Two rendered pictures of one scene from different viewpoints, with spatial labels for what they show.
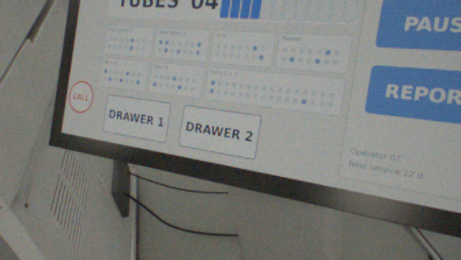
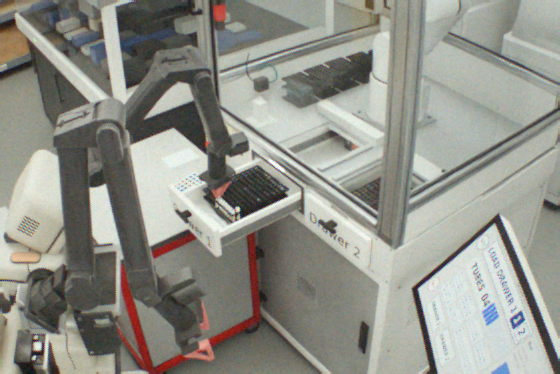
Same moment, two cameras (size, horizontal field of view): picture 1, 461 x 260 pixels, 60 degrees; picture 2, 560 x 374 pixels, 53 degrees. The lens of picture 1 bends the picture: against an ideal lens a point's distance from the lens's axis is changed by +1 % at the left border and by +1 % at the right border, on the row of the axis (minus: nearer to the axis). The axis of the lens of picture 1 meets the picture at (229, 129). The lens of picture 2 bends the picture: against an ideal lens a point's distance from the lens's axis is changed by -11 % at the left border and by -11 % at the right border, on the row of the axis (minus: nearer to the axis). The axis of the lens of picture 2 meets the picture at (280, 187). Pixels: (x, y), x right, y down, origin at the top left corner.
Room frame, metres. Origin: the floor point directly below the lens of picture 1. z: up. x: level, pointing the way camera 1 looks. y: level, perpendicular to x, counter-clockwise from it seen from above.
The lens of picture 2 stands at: (-0.43, -0.53, 2.11)
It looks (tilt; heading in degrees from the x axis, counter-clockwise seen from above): 36 degrees down; 58
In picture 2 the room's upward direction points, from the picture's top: 2 degrees counter-clockwise
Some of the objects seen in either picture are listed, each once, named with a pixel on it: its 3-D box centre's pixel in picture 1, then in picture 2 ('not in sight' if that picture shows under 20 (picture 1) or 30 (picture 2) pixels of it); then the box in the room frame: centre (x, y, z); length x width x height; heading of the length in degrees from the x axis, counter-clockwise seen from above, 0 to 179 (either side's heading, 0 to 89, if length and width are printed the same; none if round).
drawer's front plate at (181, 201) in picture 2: not in sight; (193, 219); (0.15, 0.92, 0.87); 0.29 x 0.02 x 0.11; 94
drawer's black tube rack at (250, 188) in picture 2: not in sight; (245, 196); (0.35, 0.93, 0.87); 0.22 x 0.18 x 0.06; 4
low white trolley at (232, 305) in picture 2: not in sight; (160, 260); (0.14, 1.33, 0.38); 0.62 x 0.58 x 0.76; 94
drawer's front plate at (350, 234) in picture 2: not in sight; (336, 229); (0.49, 0.62, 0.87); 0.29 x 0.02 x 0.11; 94
